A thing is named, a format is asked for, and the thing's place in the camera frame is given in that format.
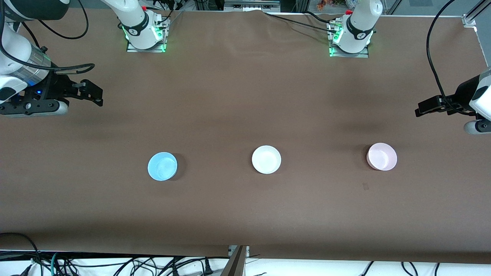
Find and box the pink bowl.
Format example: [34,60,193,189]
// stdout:
[367,143,398,171]

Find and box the black looped floor cable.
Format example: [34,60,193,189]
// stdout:
[0,232,41,266]

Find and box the orange object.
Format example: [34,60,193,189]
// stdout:
[316,0,348,10]

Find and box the long black table cable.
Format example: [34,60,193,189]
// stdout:
[263,11,338,33]

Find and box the white bowl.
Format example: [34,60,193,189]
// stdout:
[252,145,282,174]

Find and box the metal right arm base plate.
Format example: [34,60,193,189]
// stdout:
[126,15,168,53]

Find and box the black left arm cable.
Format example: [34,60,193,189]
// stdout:
[426,0,478,117]

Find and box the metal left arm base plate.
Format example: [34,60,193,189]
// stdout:
[329,20,370,58]

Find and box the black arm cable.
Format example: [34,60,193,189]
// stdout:
[426,0,478,117]
[0,0,96,76]

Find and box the grey electronics box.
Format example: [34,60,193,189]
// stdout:
[224,0,281,11]

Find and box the brown table cover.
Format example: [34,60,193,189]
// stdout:
[0,9,491,265]

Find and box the aluminium frame post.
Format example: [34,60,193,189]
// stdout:
[222,245,250,276]

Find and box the short black table cable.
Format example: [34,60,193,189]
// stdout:
[303,11,336,23]

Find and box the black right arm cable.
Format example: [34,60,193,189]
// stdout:
[0,0,96,76]

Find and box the aluminium corner profile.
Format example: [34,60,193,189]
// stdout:
[462,0,491,28]

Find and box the blue bowl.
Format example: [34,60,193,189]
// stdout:
[148,152,178,181]

